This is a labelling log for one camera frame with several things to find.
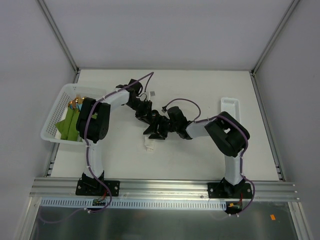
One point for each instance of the gold cutlery in basket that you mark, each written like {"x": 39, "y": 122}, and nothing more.
{"x": 78, "y": 99}

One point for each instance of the orange tape piece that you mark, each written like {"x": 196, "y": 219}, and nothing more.
{"x": 272, "y": 216}

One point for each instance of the white paper napkin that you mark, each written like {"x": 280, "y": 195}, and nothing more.
{"x": 149, "y": 144}

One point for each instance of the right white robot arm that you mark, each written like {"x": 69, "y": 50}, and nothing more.
{"x": 230, "y": 137}

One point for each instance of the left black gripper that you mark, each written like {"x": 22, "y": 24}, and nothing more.
{"x": 151, "y": 119}

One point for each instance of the right aluminium frame post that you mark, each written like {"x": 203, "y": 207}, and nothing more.
{"x": 276, "y": 33}

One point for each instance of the white narrow utensil tray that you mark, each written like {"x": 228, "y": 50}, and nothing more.
{"x": 231, "y": 106}

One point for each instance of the left aluminium frame post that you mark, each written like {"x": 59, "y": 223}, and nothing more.
{"x": 57, "y": 33}

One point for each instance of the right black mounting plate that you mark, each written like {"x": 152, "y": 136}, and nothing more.
{"x": 217, "y": 191}

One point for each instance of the aluminium frame post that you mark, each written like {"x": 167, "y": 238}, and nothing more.
{"x": 276, "y": 33}
{"x": 57, "y": 33}

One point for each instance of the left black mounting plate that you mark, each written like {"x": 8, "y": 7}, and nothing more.
{"x": 83, "y": 189}

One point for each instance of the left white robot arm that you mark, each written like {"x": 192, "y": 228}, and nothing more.
{"x": 93, "y": 125}

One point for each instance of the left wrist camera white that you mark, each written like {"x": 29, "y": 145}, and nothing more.
{"x": 150, "y": 94}

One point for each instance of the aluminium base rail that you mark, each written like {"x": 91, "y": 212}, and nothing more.
{"x": 150, "y": 189}

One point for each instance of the white slotted cable duct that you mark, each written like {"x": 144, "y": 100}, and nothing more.
{"x": 152, "y": 204}

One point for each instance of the white perforated basket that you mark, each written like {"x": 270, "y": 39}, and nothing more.
{"x": 58, "y": 110}

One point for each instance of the black mounting plate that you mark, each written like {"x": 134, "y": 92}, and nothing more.
{"x": 217, "y": 191}
{"x": 83, "y": 189}

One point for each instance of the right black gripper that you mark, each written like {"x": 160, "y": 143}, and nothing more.
{"x": 165, "y": 124}

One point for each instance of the green rolled napkin bundle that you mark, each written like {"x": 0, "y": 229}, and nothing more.
{"x": 67, "y": 127}

